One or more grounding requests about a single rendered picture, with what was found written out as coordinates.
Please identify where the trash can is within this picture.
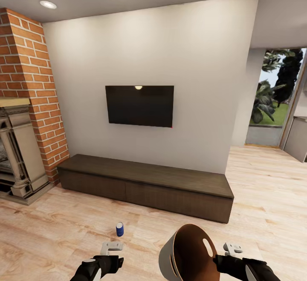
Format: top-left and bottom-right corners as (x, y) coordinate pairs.
(159, 224), (220, 281)

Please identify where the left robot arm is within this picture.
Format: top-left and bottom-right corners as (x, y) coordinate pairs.
(70, 241), (124, 281)

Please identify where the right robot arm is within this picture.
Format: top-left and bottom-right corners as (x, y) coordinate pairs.
(213, 242), (280, 281)

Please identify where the can of soda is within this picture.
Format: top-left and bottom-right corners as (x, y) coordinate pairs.
(116, 222), (124, 237)

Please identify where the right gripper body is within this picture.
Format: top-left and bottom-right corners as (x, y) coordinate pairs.
(216, 255), (242, 280)

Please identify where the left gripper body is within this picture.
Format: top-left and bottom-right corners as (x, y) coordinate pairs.
(93, 255), (119, 277)

